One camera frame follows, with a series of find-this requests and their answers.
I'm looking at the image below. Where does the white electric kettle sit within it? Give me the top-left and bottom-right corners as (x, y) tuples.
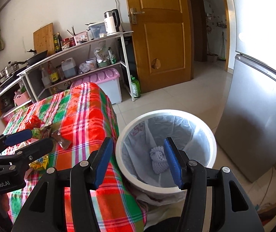
(104, 9), (121, 35)

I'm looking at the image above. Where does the translucent bin liner bag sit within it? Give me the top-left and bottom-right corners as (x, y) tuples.
(121, 115), (211, 206)

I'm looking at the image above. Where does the pink lid storage box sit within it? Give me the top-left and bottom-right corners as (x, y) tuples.
(70, 68), (122, 104)

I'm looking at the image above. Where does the clear oil jug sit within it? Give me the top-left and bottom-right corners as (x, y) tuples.
(61, 58), (78, 78)

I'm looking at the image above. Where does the brown wooden door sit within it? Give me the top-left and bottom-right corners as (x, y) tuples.
(127, 0), (193, 93)

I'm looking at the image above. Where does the white round trash bin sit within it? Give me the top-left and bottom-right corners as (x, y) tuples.
(115, 109), (217, 196)

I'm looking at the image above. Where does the green snack wrapper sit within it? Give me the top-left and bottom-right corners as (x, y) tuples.
(31, 128), (44, 139)

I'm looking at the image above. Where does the steel steamer pot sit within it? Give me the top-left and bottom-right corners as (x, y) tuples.
(0, 61), (19, 80)

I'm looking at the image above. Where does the green plastic bottle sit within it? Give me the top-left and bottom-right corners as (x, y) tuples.
(131, 75), (141, 98)

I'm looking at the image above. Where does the pink utensil holder box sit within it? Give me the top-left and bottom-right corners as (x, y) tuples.
(74, 31), (89, 45)

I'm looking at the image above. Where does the dark sauce bottle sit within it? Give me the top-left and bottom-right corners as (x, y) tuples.
(57, 32), (63, 51)

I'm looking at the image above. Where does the pink plastic basket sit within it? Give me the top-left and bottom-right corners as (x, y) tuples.
(14, 91), (31, 106)

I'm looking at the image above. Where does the yellow label oil bottle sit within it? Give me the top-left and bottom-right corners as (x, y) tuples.
(47, 61), (59, 84)

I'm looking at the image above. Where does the white metal kitchen shelf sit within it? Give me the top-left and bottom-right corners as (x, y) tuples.
(0, 31), (132, 103)

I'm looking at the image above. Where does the white foam fruit net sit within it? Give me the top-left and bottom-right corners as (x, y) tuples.
(152, 160), (169, 174)

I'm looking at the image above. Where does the yellow snack wrapper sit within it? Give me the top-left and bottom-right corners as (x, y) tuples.
(29, 154), (49, 171)

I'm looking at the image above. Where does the wooden cutting board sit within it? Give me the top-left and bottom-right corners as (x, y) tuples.
(33, 23), (55, 57)

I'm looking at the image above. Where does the red green plaid tablecloth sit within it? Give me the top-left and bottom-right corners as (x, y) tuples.
(4, 83), (147, 231)

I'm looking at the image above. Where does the silver refrigerator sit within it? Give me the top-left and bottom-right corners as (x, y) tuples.
(215, 0), (276, 182)

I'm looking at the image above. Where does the clear lidded container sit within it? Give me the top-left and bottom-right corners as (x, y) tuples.
(86, 21), (107, 39)

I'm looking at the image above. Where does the brown foil wrapper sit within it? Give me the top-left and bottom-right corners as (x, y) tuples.
(42, 125), (72, 150)

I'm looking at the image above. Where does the black frying pan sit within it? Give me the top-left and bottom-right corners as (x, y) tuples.
(17, 49), (47, 66)

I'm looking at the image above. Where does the red plastic bag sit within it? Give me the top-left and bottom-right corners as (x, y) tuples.
(19, 115), (45, 131)

